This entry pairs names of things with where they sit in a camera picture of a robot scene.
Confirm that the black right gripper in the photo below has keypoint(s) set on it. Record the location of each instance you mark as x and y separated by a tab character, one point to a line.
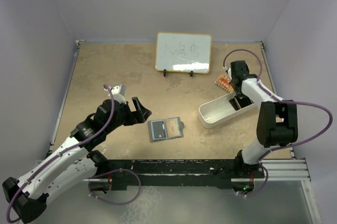
237	92

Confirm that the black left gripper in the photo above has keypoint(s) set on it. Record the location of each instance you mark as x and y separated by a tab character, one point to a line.
139	115

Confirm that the grey card holder wallet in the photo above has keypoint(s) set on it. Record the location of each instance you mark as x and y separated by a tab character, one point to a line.
182	126

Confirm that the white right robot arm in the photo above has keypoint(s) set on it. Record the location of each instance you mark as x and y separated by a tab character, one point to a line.
277	124

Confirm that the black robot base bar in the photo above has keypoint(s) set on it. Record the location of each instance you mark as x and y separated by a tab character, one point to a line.
217	173

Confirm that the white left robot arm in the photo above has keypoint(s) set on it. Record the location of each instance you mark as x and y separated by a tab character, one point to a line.
74	160

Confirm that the white box with cards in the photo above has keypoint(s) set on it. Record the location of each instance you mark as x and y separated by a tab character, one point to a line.
242	105

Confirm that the small whiteboard with writing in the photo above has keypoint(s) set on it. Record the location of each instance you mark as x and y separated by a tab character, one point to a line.
183	52

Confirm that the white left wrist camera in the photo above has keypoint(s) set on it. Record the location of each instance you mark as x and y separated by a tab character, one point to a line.
116	92

